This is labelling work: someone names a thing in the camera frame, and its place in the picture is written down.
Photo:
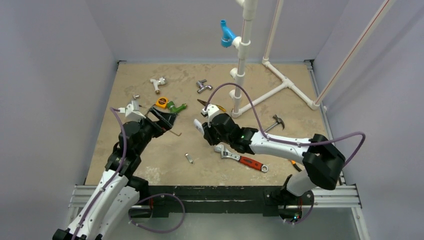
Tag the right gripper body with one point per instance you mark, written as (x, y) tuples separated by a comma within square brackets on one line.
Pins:
[(209, 129)]

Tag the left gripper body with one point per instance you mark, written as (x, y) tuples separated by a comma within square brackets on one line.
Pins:
[(156, 129)]

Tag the white remote control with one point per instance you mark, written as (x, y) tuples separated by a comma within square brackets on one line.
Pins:
[(198, 125)]

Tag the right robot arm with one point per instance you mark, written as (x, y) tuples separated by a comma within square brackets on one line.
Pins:
[(322, 161)]

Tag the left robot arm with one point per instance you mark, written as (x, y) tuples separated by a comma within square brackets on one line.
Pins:
[(119, 189)]

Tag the green plastic faucet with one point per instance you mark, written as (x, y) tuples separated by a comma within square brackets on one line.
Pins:
[(173, 109)]

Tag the yellow tape measure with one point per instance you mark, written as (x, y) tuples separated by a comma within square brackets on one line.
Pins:
[(162, 102)]

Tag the red adjustable wrench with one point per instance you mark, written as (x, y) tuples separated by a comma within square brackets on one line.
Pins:
[(249, 162)]

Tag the yellow long nose pliers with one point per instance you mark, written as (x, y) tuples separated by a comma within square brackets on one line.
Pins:
[(205, 104)]

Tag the silver sfp module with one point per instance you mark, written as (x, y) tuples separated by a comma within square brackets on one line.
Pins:
[(189, 158)]

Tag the chrome metal faucet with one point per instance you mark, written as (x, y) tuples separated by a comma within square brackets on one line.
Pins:
[(202, 86)]

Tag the blue pipe valve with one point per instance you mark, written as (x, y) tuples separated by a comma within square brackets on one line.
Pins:
[(228, 35)]

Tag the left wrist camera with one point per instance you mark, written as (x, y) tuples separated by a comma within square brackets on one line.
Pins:
[(132, 111)]

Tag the black handled hammer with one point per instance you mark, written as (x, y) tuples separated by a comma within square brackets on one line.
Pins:
[(278, 122)]

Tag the orange handled cutting pliers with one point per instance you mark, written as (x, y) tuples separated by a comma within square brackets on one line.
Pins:
[(295, 166)]

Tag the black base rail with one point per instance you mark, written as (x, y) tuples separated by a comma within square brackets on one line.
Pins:
[(268, 201)]

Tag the white pvc pipe frame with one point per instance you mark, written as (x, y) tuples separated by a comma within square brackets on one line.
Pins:
[(242, 45)]

